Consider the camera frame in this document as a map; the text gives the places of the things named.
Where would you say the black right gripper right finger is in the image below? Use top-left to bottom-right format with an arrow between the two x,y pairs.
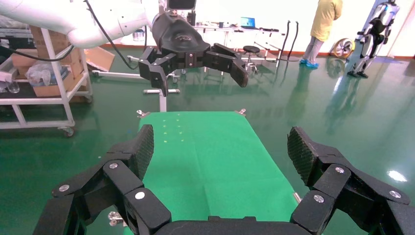
287,125 -> 415,235

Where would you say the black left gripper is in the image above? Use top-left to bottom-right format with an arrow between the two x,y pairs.
138,12 -> 250,98

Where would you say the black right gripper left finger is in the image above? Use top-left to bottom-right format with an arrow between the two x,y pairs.
32,124 -> 172,235

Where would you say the flat cardboard sheet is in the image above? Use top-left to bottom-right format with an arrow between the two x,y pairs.
85,46 -> 115,72

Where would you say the cardboard box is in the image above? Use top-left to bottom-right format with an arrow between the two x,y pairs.
30,25 -> 83,78
32,72 -> 76,98
10,48 -> 40,77

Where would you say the white table stand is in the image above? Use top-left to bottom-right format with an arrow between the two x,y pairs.
143,88 -> 181,113

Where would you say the long white table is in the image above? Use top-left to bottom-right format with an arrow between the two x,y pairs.
194,23 -> 281,45

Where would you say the black round stool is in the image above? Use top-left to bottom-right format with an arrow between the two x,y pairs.
242,45 -> 261,75

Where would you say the open laptop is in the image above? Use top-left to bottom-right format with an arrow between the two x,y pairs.
240,17 -> 257,30

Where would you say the green table cloth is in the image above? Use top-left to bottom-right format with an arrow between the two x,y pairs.
122,111 -> 304,235

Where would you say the white floor stand tube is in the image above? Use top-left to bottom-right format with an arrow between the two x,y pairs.
92,70 -> 145,81

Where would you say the white shelf cart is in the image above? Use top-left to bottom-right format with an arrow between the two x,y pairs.
0,27 -> 93,138

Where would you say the clear plastic bag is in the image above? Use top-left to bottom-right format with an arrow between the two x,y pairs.
25,62 -> 69,88

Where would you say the yellow rimmed floor fan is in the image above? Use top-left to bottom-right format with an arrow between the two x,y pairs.
333,38 -> 356,59

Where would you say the person in grey jeans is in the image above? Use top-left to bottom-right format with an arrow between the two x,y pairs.
303,0 -> 344,64

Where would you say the clear glass jar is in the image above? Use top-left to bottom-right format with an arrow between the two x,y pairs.
0,79 -> 20,94

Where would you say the silver black humanoid robot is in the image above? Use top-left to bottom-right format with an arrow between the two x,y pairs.
346,0 -> 401,79

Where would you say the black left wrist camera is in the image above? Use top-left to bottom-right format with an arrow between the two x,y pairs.
167,0 -> 197,10

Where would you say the black left camera cable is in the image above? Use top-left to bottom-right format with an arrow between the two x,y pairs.
0,0 -> 148,71

